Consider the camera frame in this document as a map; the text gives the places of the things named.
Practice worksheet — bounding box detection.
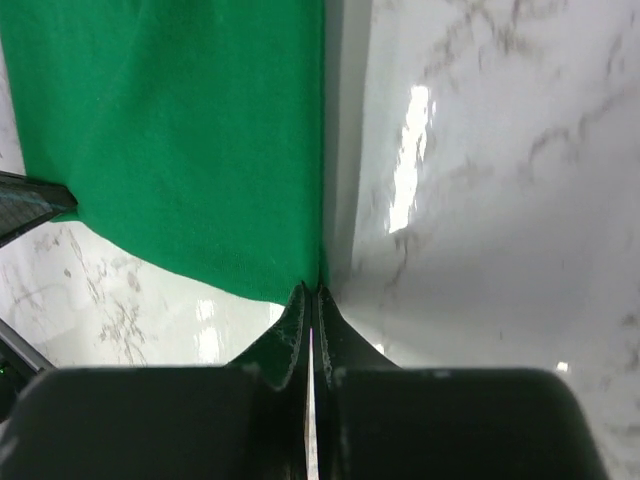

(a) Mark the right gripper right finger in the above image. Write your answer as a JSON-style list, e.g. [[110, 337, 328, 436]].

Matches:
[[312, 288, 607, 479]]

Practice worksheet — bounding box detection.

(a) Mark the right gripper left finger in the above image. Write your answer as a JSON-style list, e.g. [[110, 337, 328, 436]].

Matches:
[[1, 285, 310, 479]]

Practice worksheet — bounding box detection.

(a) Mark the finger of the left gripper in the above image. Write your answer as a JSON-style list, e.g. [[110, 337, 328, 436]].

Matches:
[[0, 171, 78, 247]]

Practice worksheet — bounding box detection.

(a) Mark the green t-shirt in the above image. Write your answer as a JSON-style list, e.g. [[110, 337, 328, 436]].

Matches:
[[1, 1, 324, 303]]

